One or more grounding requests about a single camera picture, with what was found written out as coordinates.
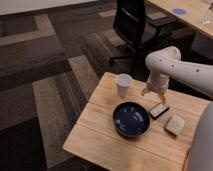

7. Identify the clear glass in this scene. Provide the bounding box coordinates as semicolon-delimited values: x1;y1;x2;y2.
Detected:
202;0;213;25

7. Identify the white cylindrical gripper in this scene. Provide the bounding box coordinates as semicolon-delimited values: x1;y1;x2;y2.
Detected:
141;72;169;104

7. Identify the dark blue bowl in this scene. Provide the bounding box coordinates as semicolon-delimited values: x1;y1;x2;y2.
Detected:
112;102;150;137

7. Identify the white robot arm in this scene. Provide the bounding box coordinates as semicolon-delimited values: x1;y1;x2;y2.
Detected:
142;46;213;171

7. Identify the white sponge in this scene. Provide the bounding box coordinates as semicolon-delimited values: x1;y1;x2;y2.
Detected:
165;115;185;136

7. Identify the black and white eraser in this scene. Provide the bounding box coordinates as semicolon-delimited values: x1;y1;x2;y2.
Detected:
149;104;169;120

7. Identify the white paper cup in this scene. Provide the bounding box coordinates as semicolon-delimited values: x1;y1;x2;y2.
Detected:
116;74;133;98

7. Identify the blue round coaster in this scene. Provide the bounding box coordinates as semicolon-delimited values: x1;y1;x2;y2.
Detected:
172;8;187;15

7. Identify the black office chair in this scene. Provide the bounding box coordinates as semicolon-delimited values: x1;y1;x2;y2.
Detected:
109;0;179;66

